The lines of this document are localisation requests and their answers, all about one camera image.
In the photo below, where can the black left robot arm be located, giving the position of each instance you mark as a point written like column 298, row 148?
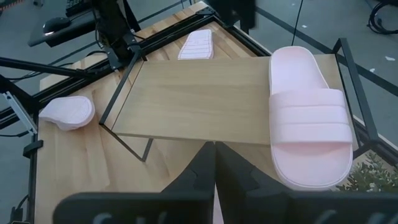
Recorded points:
column 112, row 25

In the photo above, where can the pink foam slide sandal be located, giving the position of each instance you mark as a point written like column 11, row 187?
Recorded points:
column 196, row 46
column 68, row 112
column 308, row 118

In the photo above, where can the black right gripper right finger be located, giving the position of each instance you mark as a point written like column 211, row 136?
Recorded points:
column 236, row 177

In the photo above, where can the black keyboard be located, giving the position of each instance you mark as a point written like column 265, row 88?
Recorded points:
column 76, row 6

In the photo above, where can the green potted plant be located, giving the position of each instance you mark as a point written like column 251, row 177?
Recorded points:
column 373, row 177

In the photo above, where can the black frame strut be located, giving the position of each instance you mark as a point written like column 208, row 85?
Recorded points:
column 46, row 67

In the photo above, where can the black computer mouse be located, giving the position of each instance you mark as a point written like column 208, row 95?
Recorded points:
column 56, row 25

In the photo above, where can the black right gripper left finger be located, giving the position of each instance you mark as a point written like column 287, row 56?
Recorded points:
column 199, row 177

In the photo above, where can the black clamp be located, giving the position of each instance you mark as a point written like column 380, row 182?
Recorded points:
column 32, row 147

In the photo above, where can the silver aluminium bracket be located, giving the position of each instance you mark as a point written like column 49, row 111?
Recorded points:
column 18, row 112

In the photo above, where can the black-framed wooden shelf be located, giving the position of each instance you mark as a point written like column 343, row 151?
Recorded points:
column 202, row 99

